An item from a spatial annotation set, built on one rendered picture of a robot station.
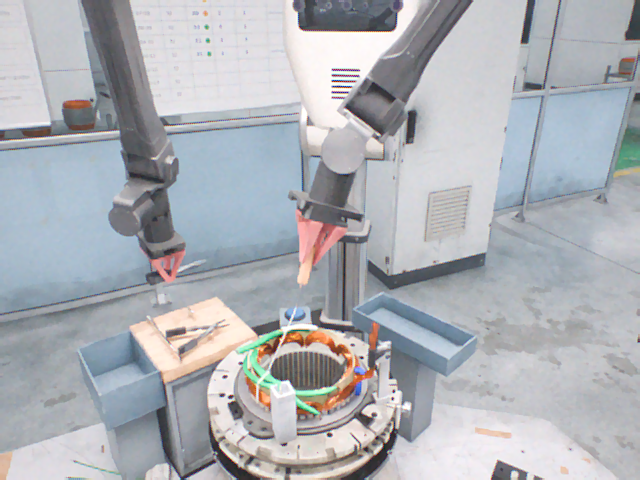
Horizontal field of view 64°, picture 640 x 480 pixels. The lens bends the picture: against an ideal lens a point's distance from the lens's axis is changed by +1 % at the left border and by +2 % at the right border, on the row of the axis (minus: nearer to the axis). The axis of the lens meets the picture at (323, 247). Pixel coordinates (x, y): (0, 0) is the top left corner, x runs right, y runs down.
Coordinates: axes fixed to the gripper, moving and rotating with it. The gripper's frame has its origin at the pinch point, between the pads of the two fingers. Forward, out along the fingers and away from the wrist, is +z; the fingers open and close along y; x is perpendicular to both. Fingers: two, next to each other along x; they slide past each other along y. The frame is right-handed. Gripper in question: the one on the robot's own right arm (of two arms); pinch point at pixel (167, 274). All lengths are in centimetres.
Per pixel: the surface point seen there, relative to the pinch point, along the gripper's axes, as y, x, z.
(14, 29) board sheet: -193, 9, -24
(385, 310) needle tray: 19, 43, 17
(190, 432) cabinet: 15.1, -5.6, 28.3
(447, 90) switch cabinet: -105, 202, 13
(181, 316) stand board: -0.9, 1.6, 12.0
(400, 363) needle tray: 32, 36, 20
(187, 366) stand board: 15.0, -3.7, 11.3
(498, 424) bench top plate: 46, 57, 40
